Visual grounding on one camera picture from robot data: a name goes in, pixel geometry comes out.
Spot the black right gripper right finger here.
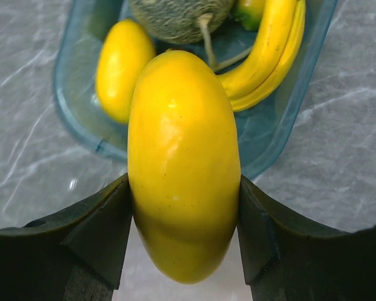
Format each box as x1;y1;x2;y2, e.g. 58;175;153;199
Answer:
238;177;376;300

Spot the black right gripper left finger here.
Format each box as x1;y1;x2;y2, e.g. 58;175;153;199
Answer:
0;175;132;300

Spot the yellow mango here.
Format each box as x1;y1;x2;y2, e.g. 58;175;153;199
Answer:
95;18;156;124
128;50;241;284

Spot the yellow banana bunch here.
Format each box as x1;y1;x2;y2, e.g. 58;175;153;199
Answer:
218;1;306;112

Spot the green netted melon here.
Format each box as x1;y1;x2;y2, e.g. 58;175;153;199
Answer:
128;0;236;71

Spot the teal plastic fruit tray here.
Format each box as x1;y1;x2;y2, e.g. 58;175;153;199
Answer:
53;1;337;179

